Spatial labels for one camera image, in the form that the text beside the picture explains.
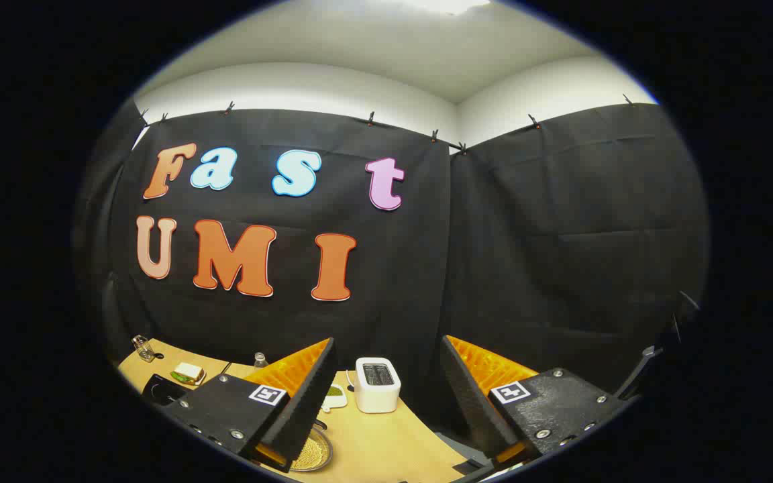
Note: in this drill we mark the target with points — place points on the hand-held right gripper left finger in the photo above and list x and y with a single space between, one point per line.
306 402

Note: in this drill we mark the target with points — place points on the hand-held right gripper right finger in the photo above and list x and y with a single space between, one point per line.
470 396

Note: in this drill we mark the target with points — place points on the steel pot with soybeans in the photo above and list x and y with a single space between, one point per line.
311 453

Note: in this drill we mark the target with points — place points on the black induction cooktop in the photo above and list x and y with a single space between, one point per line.
158 390

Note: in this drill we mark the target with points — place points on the white divided dish of beans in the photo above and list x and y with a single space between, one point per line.
335 397

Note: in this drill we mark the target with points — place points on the clear plastic water bottle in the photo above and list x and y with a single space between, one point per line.
260 362

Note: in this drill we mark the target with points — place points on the white toaster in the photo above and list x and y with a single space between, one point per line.
377 386

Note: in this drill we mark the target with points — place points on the sandwich on white plate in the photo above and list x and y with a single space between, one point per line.
188 373

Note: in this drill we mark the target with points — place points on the black backdrop cloth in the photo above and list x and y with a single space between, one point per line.
386 268

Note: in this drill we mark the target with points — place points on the dark metal stand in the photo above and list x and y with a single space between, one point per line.
638 372

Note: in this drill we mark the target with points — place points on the row of black cloth clips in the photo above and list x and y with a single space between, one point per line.
371 119

